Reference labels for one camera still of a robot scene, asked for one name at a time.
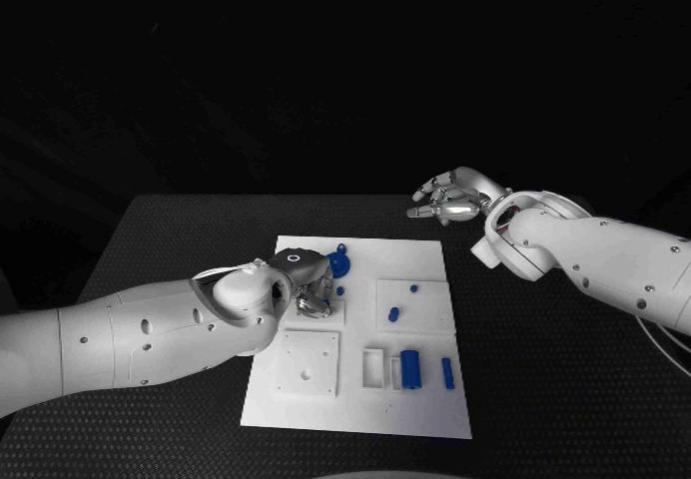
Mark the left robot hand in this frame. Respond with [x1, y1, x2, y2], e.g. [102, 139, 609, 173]
[268, 246, 337, 320]

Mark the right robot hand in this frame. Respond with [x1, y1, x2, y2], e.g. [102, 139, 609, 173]
[404, 166, 513, 227]

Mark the blue gear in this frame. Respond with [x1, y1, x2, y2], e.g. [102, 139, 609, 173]
[326, 242, 352, 279]

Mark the white task board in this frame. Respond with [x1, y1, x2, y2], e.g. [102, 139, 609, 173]
[239, 235, 473, 440]

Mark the thick blue cylinder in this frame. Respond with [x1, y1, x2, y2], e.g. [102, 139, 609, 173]
[398, 349, 422, 391]

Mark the white cable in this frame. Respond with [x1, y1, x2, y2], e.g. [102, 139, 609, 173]
[192, 261, 272, 281]
[653, 321, 691, 353]
[633, 315, 691, 377]

